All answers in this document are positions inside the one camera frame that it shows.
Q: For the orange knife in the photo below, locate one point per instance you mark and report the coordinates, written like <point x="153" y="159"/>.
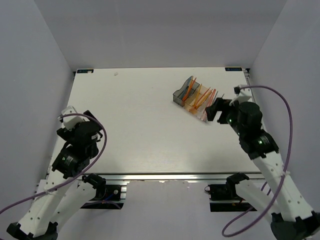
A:
<point x="193" y="80"/>

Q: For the yellow fork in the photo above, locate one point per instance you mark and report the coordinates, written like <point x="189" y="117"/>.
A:
<point x="197" y="96"/>

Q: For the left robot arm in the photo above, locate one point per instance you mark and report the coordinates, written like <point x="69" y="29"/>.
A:
<point x="66" y="189"/>

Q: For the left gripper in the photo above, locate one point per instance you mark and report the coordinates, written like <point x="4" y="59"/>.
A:
<point x="88" y="112"/>

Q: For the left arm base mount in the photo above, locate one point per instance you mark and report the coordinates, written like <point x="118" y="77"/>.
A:
<point x="108" y="195"/>

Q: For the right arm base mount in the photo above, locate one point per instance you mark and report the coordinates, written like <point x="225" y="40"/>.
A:
<point x="223" y="197"/>

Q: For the clear plastic container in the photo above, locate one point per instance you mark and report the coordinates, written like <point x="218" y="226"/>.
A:
<point x="206" y="113"/>

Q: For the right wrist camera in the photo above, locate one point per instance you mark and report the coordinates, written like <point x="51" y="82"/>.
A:
<point x="241" y="95"/>

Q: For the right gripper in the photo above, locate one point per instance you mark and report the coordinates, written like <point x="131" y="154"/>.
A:
<point x="220" y="105"/>

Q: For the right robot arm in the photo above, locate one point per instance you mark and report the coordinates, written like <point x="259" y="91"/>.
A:
<point x="289" y="215"/>

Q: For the blue knife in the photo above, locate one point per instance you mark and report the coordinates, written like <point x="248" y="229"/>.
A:
<point x="186" y="88"/>

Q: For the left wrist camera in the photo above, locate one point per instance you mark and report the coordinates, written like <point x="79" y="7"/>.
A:
<point x="69" y="120"/>

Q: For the orange plastic container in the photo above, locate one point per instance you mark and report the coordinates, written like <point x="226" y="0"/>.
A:
<point x="190" y="101"/>

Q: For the dark smoke plastic container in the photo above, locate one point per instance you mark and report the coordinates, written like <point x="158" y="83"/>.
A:
<point x="176" y="97"/>

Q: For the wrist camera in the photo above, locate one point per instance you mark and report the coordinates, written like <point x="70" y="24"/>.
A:
<point x="69" y="120"/>
<point x="241" y="95"/>

